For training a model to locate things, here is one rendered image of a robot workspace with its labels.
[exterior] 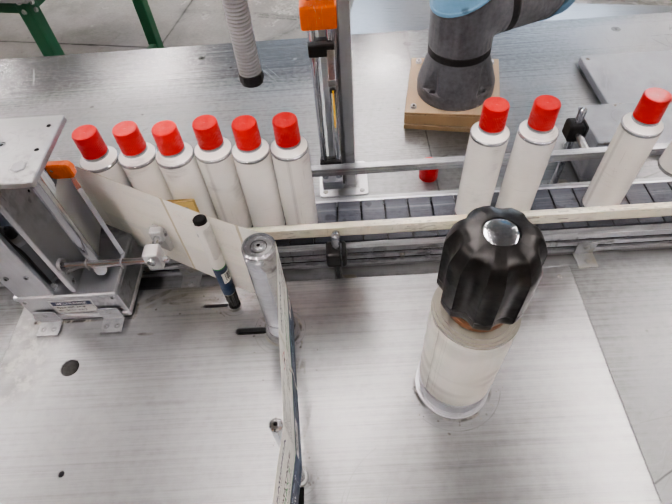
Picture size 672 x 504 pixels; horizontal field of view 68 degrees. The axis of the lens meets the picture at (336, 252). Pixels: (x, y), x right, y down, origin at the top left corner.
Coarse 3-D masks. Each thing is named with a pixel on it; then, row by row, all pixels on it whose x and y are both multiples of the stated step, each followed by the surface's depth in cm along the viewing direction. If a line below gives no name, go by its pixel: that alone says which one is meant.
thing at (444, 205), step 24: (552, 192) 80; (576, 192) 80; (648, 192) 79; (336, 216) 80; (360, 216) 80; (384, 216) 79; (408, 216) 79; (288, 240) 77; (312, 240) 77; (360, 240) 77
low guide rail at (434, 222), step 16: (576, 208) 73; (592, 208) 73; (608, 208) 73; (624, 208) 73; (640, 208) 73; (656, 208) 73; (304, 224) 75; (320, 224) 74; (336, 224) 74; (352, 224) 74; (368, 224) 74; (384, 224) 74; (400, 224) 74; (416, 224) 74; (432, 224) 74; (448, 224) 74
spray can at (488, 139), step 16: (496, 112) 62; (480, 128) 65; (496, 128) 64; (480, 144) 65; (496, 144) 65; (464, 160) 71; (480, 160) 67; (496, 160) 67; (464, 176) 72; (480, 176) 69; (496, 176) 70; (464, 192) 73; (480, 192) 72; (464, 208) 75
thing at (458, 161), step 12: (660, 144) 74; (456, 156) 75; (504, 156) 74; (552, 156) 74; (564, 156) 74; (576, 156) 74; (588, 156) 74; (600, 156) 74; (312, 168) 75; (324, 168) 75; (336, 168) 75; (348, 168) 75; (360, 168) 75; (372, 168) 75; (384, 168) 75; (396, 168) 75; (408, 168) 75; (420, 168) 75; (432, 168) 75; (444, 168) 75
